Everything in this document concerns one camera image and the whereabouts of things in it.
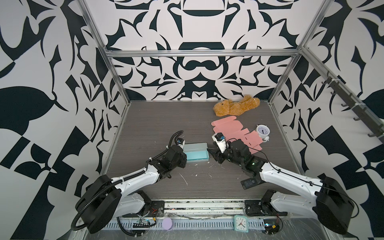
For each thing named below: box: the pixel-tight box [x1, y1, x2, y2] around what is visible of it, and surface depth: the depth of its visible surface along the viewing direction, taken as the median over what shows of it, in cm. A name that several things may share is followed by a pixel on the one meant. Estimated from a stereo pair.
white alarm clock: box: [255, 124, 271, 143], surface depth 101 cm
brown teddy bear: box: [213, 95, 261, 117], surface depth 107 cm
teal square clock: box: [233, 215, 249, 233], surface depth 71 cm
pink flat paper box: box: [211, 116, 263, 154], surface depth 104 cm
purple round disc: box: [161, 217, 174, 231], surface depth 65 cm
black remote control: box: [240, 178, 261, 190], surface depth 83 cm
